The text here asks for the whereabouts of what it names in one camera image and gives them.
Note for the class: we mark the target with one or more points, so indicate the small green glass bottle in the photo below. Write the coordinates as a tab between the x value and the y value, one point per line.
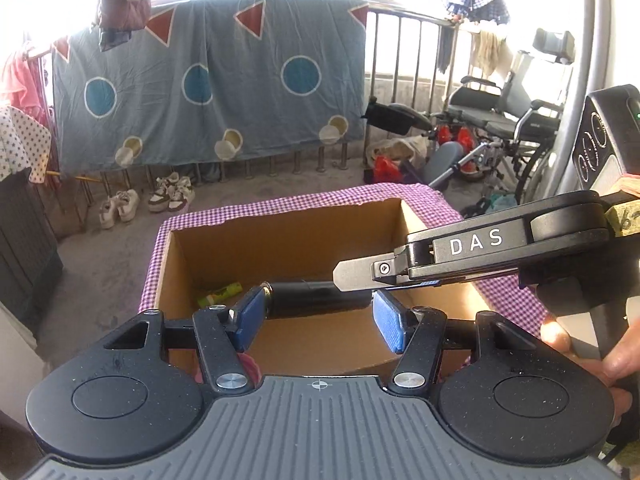
220	295

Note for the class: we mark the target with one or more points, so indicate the black padded footrest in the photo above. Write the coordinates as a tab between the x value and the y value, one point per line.
395	117

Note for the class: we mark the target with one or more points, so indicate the beige cloth bag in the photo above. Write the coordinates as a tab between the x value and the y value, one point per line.
400	147

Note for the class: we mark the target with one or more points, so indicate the blue printed bedsheet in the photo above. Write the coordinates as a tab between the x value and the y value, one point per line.
240	85

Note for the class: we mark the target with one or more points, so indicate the red checked tablecloth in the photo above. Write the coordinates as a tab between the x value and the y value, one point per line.
280	206

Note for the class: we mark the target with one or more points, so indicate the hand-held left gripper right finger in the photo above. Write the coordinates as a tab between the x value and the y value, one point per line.
390	325

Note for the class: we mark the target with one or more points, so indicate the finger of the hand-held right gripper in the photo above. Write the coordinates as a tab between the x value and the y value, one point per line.
355	275

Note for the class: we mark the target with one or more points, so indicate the black wheelchair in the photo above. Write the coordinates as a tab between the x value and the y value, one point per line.
505	115

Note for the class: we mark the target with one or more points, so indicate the grey padded seat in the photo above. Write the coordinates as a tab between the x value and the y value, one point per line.
444	160

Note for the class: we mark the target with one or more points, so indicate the grey curved pole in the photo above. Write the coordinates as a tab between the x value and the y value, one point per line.
587	60

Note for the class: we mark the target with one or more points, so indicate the beige hanging towel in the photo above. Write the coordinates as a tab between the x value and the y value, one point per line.
487	52

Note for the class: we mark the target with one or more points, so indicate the pink hanging clothes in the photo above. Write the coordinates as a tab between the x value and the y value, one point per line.
17	80

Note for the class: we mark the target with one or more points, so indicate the white brown sneaker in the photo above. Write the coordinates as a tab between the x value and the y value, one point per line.
182	192
160	195

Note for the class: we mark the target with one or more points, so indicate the polka dot cloth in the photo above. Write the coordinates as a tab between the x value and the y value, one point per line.
17	135

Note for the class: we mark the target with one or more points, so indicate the black cylindrical bottle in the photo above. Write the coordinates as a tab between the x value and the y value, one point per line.
310	300

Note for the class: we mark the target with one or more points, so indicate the red plastic bag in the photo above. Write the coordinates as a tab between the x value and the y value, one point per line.
386	170

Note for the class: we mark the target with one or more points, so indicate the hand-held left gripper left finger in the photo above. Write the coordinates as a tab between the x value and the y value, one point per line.
250	317

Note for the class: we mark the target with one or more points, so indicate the person's right hand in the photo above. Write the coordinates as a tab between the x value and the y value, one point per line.
622	365

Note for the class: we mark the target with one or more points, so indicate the brown cardboard box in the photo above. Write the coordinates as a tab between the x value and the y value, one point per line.
300	240

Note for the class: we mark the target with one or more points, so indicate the dark red hanging jacket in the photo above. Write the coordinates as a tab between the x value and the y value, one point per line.
122	10

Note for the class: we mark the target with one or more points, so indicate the blue checked hanging cloth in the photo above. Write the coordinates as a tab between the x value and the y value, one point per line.
477	2

